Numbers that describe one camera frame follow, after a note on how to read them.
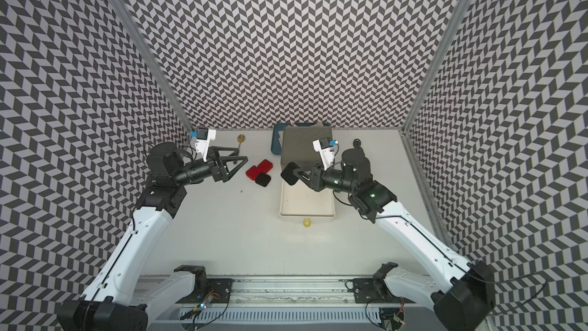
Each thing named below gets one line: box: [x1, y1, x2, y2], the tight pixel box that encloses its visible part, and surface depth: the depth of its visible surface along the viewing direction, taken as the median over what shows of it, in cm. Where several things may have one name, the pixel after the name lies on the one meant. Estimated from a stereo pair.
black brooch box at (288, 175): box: [280, 161, 301, 186], surface depth 68 cm
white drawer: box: [279, 176, 337, 218], surface depth 88 cm
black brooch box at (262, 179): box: [254, 171, 272, 187], surface depth 101 cm
